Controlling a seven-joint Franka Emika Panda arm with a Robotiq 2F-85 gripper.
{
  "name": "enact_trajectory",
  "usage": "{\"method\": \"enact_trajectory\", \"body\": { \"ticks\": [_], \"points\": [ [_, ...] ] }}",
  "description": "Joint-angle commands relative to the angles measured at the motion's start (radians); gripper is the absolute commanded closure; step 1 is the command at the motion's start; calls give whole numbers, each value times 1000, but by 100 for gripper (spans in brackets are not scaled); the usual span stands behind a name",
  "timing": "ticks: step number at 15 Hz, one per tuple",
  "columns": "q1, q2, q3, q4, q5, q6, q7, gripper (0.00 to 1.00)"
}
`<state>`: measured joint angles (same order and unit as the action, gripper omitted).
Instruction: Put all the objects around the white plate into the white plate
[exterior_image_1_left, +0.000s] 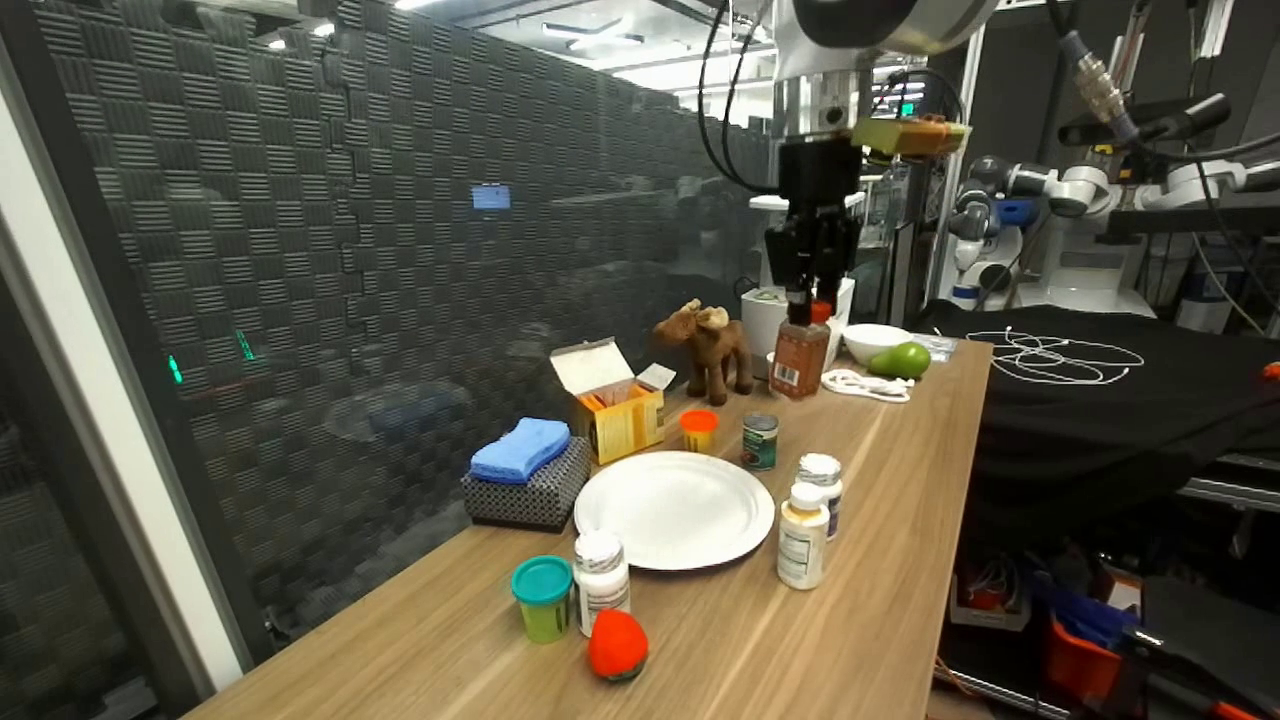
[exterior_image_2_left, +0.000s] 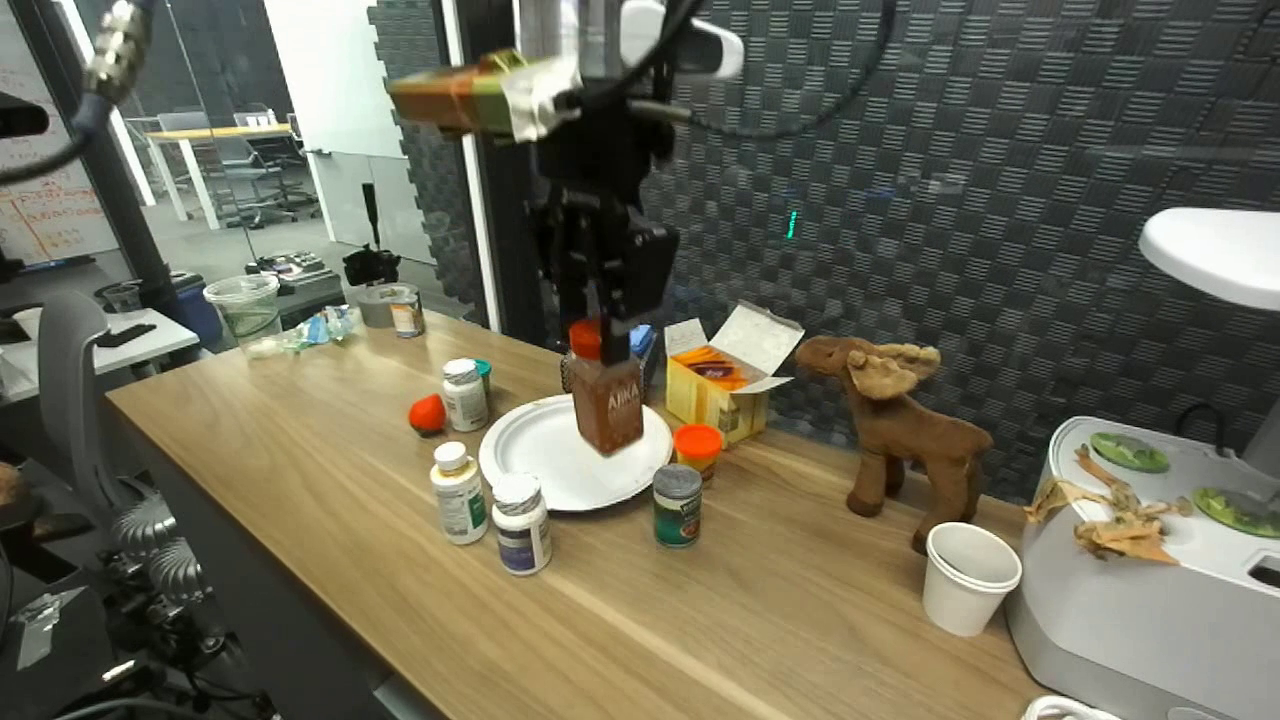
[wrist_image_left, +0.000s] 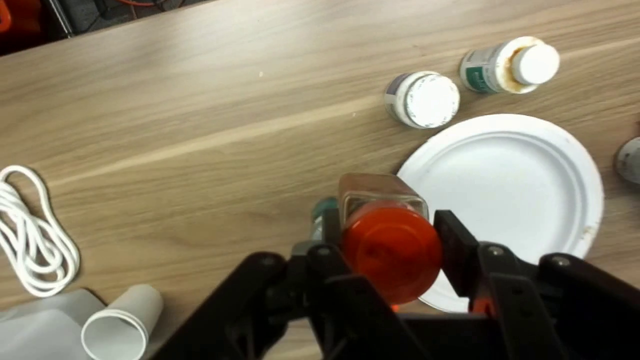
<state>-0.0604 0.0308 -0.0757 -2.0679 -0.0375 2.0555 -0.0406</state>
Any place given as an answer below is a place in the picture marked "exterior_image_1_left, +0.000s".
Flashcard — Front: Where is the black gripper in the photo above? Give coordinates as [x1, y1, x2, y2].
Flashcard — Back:
[764, 134, 866, 332]

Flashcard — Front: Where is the spice bottle with red cap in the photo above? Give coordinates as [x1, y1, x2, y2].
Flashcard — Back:
[767, 297, 834, 405]

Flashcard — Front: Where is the white pill bottle white cap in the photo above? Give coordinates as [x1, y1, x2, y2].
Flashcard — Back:
[797, 451, 846, 539]

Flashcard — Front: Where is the white bottle with tan cap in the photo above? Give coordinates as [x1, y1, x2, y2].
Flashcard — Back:
[773, 481, 832, 597]

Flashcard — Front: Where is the white paper plate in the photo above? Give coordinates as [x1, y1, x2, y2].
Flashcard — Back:
[573, 447, 779, 574]

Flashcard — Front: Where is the white bin appliance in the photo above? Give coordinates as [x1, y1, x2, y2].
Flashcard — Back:
[740, 272, 860, 377]

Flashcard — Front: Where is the white bowl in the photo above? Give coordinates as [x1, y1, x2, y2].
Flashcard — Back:
[841, 321, 924, 371]

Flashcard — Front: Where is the brown moose plush toy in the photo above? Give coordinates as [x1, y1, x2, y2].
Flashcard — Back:
[652, 297, 757, 412]

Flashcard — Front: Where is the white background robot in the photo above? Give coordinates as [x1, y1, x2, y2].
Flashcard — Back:
[939, 150, 1103, 304]

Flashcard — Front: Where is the open yellow cardboard box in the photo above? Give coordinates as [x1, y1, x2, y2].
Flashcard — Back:
[549, 334, 678, 469]

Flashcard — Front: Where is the blue folded cloth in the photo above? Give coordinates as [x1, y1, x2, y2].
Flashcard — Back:
[466, 415, 575, 489]

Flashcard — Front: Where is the black cloth covered table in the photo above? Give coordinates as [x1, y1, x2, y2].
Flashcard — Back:
[917, 298, 1280, 489]

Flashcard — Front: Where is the white supplement bottle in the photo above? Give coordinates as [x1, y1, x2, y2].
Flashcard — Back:
[573, 531, 634, 641]

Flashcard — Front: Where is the green tub with teal lid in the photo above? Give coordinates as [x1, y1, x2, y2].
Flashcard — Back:
[507, 552, 578, 648]

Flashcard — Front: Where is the red toy strawberry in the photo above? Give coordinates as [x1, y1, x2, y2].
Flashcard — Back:
[582, 607, 654, 683]

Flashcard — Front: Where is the red storage bin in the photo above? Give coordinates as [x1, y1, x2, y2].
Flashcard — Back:
[1039, 612, 1130, 713]

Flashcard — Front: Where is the coiled white cable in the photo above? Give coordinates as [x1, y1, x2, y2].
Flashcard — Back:
[816, 363, 918, 408]

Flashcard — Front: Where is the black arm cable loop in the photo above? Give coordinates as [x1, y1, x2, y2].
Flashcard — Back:
[697, 0, 804, 197]

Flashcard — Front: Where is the long white cable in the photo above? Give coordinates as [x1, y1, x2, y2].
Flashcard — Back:
[959, 323, 1149, 391]

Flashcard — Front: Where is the cable with silver connector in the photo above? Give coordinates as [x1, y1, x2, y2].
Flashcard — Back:
[1055, 24, 1280, 162]

